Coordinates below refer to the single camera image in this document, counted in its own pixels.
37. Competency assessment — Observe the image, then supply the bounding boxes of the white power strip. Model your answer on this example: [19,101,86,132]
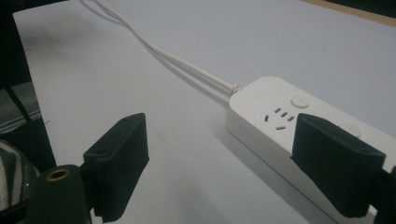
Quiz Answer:
[225,76,396,224]

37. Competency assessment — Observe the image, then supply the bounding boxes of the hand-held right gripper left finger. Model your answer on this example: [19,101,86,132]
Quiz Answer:
[82,112,150,223]

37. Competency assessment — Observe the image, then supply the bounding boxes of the white power strip cable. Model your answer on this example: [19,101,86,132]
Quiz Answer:
[92,0,243,94]

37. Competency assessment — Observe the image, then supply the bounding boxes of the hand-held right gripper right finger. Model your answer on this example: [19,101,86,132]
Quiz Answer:
[290,112,387,218]

